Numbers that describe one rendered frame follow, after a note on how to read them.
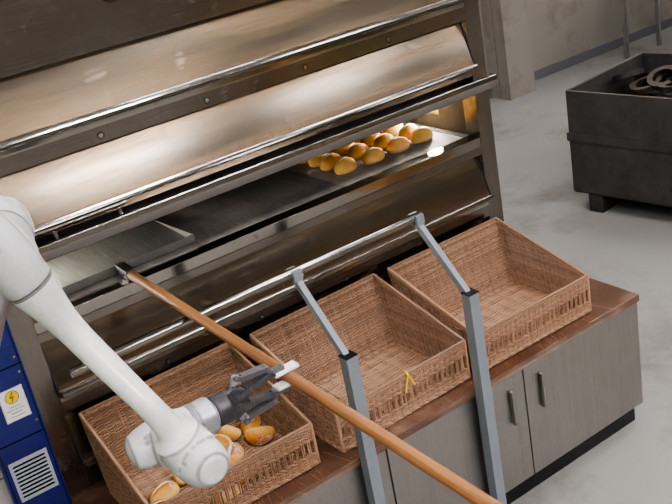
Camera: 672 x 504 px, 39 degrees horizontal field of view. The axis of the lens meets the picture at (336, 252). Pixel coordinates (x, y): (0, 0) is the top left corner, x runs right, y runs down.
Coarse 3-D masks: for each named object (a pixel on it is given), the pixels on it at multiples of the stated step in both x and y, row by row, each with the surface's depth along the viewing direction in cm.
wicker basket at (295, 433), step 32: (224, 352) 322; (160, 384) 311; (192, 384) 317; (224, 384) 322; (96, 416) 300; (128, 416) 305; (288, 416) 304; (96, 448) 296; (256, 448) 310; (288, 448) 307; (128, 480) 275; (160, 480) 303; (224, 480) 278; (256, 480) 294; (288, 480) 291
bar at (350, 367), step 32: (416, 224) 311; (320, 256) 293; (256, 288) 282; (192, 320) 272; (320, 320) 285; (480, 320) 306; (128, 352) 263; (352, 352) 281; (480, 352) 310; (352, 384) 282; (480, 384) 314; (480, 416) 321
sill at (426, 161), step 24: (456, 144) 366; (480, 144) 370; (408, 168) 352; (336, 192) 341; (360, 192) 342; (288, 216) 328; (312, 216) 333; (216, 240) 320; (240, 240) 319; (168, 264) 308; (192, 264) 311; (120, 288) 298
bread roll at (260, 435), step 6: (258, 426) 309; (264, 426) 309; (270, 426) 310; (246, 432) 310; (252, 432) 308; (258, 432) 308; (264, 432) 308; (270, 432) 309; (246, 438) 310; (252, 438) 308; (258, 438) 308; (264, 438) 308; (270, 438) 309; (258, 444) 310
